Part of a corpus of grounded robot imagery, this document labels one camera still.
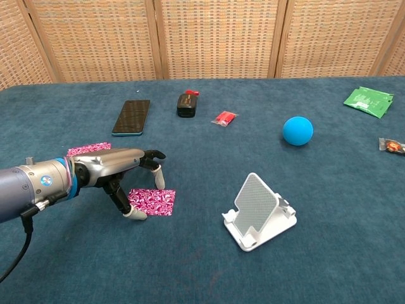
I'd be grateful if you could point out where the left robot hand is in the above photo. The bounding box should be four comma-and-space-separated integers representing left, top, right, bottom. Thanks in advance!
73, 148, 167, 221

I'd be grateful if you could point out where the pink patterned card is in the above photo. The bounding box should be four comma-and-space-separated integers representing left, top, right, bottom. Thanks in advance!
128, 189, 177, 217
66, 142, 112, 158

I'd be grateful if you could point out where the black smartphone with blue case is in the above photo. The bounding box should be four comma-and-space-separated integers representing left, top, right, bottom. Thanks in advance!
111, 99, 151, 137

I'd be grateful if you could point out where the red item in clear packet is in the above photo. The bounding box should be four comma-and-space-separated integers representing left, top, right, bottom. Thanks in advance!
211, 110, 240, 127

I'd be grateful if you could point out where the white folding phone stand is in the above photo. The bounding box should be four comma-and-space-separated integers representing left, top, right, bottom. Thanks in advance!
221, 172, 298, 253

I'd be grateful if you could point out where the woven wooden folding screen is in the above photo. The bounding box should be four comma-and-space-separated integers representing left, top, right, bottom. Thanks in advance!
0, 0, 405, 91

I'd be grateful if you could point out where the blue ball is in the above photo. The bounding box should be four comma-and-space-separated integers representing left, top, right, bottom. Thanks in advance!
282, 116, 315, 147

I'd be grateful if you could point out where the green printed packet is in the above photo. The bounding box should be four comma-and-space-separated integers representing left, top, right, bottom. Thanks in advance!
343, 87, 395, 120

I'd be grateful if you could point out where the orange wrapped candy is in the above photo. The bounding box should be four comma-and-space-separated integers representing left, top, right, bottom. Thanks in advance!
378, 137, 405, 156

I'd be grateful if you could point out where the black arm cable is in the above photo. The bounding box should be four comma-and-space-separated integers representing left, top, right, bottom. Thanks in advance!
0, 205, 34, 282

